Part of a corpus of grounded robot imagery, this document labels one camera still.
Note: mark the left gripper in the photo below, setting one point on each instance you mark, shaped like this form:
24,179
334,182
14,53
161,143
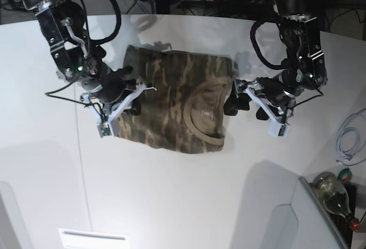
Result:
269,91

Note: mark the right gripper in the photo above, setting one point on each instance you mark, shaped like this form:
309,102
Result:
110,87

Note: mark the camouflage t-shirt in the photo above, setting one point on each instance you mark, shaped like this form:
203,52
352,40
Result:
184,111

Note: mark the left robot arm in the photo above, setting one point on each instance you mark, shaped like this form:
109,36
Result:
302,69

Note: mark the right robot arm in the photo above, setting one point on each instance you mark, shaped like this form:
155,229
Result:
79,58

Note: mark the green tape roll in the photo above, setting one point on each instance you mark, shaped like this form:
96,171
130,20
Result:
345,175

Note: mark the clear plastic bottle red cap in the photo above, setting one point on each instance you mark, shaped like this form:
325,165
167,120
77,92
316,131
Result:
334,197

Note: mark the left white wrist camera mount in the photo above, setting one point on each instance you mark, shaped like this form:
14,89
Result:
278,116

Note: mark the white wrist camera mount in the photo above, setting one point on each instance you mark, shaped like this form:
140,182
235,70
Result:
107,118
278,116

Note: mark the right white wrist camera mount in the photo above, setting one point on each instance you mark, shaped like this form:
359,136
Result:
107,118

